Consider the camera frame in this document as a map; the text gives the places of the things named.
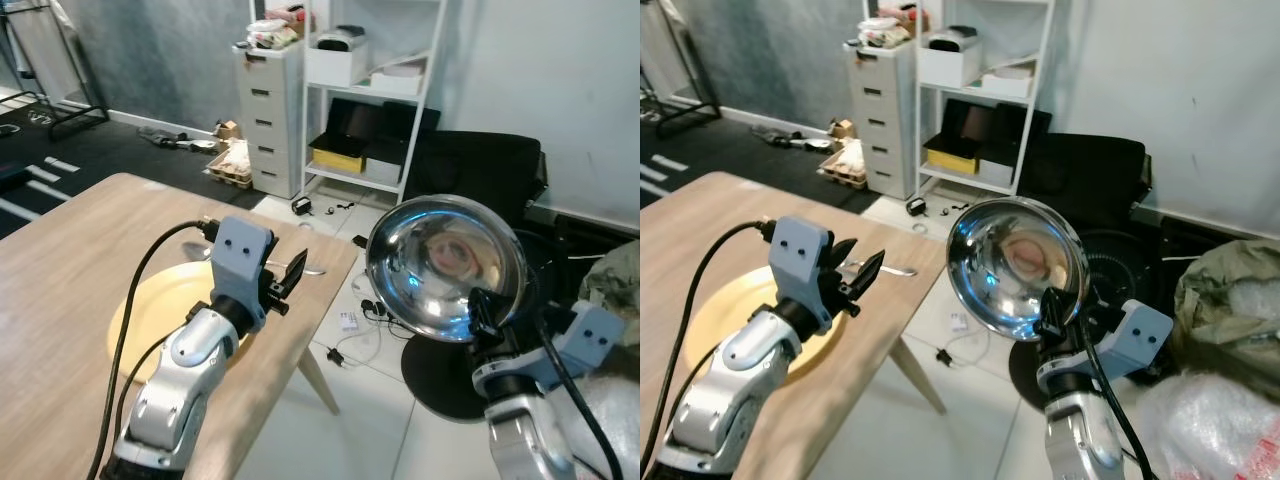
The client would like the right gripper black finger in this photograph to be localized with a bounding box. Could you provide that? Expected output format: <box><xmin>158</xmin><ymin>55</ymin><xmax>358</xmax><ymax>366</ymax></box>
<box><xmin>1034</xmin><ymin>287</ymin><xmax>1070</xmax><ymax>344</ymax></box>
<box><xmin>467</xmin><ymin>287</ymin><xmax>502</xmax><ymax>342</ymax></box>

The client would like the shiny steel bowl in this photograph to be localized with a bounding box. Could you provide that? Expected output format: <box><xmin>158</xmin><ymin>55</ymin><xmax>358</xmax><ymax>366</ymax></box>
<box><xmin>944</xmin><ymin>196</ymin><xmax>1092</xmax><ymax>344</ymax></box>
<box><xmin>364</xmin><ymin>194</ymin><xmax>529</xmax><ymax>344</ymax></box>

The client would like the silver spoon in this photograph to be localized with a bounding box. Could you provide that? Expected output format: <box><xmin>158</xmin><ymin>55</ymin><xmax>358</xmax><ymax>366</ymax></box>
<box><xmin>844</xmin><ymin>257</ymin><xmax>920</xmax><ymax>280</ymax></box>

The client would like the small wooden pallet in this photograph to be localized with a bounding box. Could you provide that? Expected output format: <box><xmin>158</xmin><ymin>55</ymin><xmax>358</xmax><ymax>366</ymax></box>
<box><xmin>817</xmin><ymin>139</ymin><xmax>867</xmax><ymax>189</ymax></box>
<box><xmin>204</xmin><ymin>139</ymin><xmax>254</xmax><ymax>189</ymax></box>

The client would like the wooden table leg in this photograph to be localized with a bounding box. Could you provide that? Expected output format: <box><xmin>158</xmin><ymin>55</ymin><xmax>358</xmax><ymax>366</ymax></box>
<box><xmin>887</xmin><ymin>339</ymin><xmax>947</xmax><ymax>417</ymax></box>
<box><xmin>296</xmin><ymin>344</ymin><xmax>342</xmax><ymax>417</ymax></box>

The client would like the yellow box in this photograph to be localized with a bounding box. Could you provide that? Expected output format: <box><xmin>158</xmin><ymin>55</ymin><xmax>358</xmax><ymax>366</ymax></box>
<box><xmin>309</xmin><ymin>134</ymin><xmax>367</xmax><ymax>174</ymax></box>
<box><xmin>921</xmin><ymin>134</ymin><xmax>980</xmax><ymax>177</ymax></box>

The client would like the yellow plate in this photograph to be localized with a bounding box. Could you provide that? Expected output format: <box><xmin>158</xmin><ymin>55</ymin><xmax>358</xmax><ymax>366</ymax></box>
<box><xmin>106</xmin><ymin>262</ymin><xmax>293</xmax><ymax>387</ymax></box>
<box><xmin>687</xmin><ymin>264</ymin><xmax>850</xmax><ymax>387</ymax></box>

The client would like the dark hand tool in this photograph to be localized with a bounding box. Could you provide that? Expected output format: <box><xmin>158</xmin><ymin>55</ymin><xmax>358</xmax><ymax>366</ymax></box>
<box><xmin>139</xmin><ymin>126</ymin><xmax>217</xmax><ymax>154</ymax></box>
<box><xmin>749</xmin><ymin>124</ymin><xmax>832</xmax><ymax>152</ymax></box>

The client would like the small white box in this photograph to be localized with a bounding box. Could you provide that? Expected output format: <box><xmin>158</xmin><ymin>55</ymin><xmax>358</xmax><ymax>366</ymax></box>
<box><xmin>974</xmin><ymin>154</ymin><xmax>1017</xmax><ymax>189</ymax></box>
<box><xmin>364</xmin><ymin>150</ymin><xmax>407</xmax><ymax>187</ymax></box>

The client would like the white drawer cabinet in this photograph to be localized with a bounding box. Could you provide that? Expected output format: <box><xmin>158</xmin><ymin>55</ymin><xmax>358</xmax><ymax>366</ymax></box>
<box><xmin>844</xmin><ymin>37</ymin><xmax>922</xmax><ymax>199</ymax></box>
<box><xmin>234</xmin><ymin>38</ymin><xmax>307</xmax><ymax>199</ymax></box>

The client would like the black bag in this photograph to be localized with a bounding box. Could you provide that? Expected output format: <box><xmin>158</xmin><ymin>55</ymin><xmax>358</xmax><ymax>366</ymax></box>
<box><xmin>1014</xmin><ymin>129</ymin><xmax>1152</xmax><ymax>218</ymax></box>
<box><xmin>404</xmin><ymin>129</ymin><xmax>550</xmax><ymax>228</ymax></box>

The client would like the white plastic bag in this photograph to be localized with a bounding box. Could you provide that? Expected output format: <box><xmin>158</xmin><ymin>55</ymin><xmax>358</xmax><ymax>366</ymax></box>
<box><xmin>1139</xmin><ymin>369</ymin><xmax>1280</xmax><ymax>480</ymax></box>

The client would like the black striped floor mat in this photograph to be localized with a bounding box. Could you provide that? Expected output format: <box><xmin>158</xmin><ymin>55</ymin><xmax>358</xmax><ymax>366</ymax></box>
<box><xmin>640</xmin><ymin>100</ymin><xmax>832</xmax><ymax>217</ymax></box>
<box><xmin>0</xmin><ymin>100</ymin><xmax>217</xmax><ymax>239</ymax></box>

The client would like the black panel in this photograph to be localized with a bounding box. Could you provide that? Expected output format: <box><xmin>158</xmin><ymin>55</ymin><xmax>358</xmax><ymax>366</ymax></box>
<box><xmin>939</xmin><ymin>97</ymin><xmax>1052</xmax><ymax>167</ymax></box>
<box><xmin>324</xmin><ymin>97</ymin><xmax>442</xmax><ymax>163</ymax></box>

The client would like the large white box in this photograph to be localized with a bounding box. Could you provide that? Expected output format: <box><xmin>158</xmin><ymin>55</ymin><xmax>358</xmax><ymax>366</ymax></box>
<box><xmin>304</xmin><ymin>40</ymin><xmax>370</xmax><ymax>89</ymax></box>
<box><xmin>917</xmin><ymin>40</ymin><xmax>982</xmax><ymax>89</ymax></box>

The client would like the black metal rack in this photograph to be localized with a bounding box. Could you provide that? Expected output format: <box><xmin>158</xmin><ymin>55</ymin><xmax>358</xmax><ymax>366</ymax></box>
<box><xmin>640</xmin><ymin>0</ymin><xmax>722</xmax><ymax>140</ymax></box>
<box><xmin>0</xmin><ymin>0</ymin><xmax>112</xmax><ymax>142</ymax></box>

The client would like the flat white box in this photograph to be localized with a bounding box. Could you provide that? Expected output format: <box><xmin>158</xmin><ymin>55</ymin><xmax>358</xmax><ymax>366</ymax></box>
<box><xmin>369</xmin><ymin>64</ymin><xmax>427</xmax><ymax>98</ymax></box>
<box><xmin>981</xmin><ymin>64</ymin><xmax>1037</xmax><ymax>99</ymax></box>

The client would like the pile of packets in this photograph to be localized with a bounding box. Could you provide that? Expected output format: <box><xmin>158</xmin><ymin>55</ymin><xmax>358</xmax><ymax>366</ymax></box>
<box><xmin>857</xmin><ymin>4</ymin><xmax>920</xmax><ymax>50</ymax></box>
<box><xmin>244</xmin><ymin>6</ymin><xmax>307</xmax><ymax>52</ymax></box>

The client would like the white shelf rack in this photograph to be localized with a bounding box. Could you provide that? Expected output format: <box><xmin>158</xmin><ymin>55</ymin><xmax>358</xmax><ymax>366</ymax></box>
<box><xmin>914</xmin><ymin>0</ymin><xmax>1057</xmax><ymax>202</ymax></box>
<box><xmin>299</xmin><ymin>0</ymin><xmax>448</xmax><ymax>207</ymax></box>

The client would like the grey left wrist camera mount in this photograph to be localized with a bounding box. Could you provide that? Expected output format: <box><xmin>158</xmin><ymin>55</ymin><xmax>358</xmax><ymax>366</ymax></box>
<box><xmin>764</xmin><ymin>214</ymin><xmax>835</xmax><ymax>337</ymax></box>
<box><xmin>206</xmin><ymin>214</ymin><xmax>277</xmax><ymax>333</ymax></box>

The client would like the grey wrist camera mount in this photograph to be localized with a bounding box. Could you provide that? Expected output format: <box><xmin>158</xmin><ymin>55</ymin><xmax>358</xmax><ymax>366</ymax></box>
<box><xmin>206</xmin><ymin>214</ymin><xmax>277</xmax><ymax>333</ymax></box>
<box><xmin>1099</xmin><ymin>299</ymin><xmax>1175</xmax><ymax>387</ymax></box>
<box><xmin>544</xmin><ymin>302</ymin><xmax>629</xmax><ymax>387</ymax></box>
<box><xmin>764</xmin><ymin>214</ymin><xmax>835</xmax><ymax>337</ymax></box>

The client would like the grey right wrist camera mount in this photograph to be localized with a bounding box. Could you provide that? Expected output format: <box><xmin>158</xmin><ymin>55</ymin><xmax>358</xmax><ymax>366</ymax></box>
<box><xmin>1099</xmin><ymin>299</ymin><xmax>1175</xmax><ymax>387</ymax></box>
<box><xmin>544</xmin><ymin>302</ymin><xmax>629</xmax><ymax>387</ymax></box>

